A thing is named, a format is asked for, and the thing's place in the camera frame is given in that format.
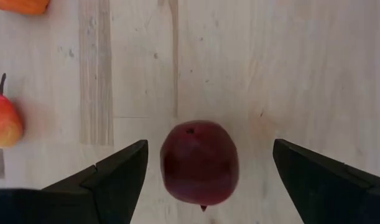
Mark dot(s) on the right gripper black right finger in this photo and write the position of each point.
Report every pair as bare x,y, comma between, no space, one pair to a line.
317,186

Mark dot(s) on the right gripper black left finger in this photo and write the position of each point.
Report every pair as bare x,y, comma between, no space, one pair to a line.
121,180

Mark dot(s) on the dark red plum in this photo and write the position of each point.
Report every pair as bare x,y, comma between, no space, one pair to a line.
199,165

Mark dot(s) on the small orange pear with stem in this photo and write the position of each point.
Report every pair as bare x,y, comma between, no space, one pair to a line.
4,121

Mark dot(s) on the small orange tangerine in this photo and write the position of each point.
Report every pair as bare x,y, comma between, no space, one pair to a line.
21,6

